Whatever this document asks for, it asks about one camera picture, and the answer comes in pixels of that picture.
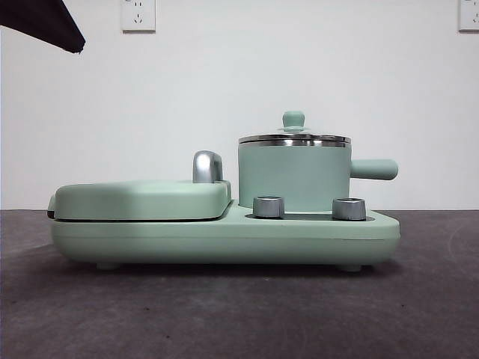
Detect mint green grill cover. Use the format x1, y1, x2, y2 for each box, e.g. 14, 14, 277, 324
46, 178, 233, 221

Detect mint green steamer pot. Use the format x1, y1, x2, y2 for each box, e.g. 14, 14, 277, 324
237, 137, 400, 210

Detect silver grill cover handle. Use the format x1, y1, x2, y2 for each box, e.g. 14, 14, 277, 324
192, 150, 226, 185

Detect mint green breakfast machine base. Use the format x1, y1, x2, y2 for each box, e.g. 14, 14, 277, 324
50, 198, 400, 271

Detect silver control knob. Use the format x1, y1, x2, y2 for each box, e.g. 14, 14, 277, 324
252, 194, 286, 218
331, 197, 367, 221

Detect glass lid with green knob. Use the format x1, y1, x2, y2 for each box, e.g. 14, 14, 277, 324
238, 110, 349, 148

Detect white wall socket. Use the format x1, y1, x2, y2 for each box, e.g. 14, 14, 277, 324
120, 0, 157, 33
457, 0, 479, 33

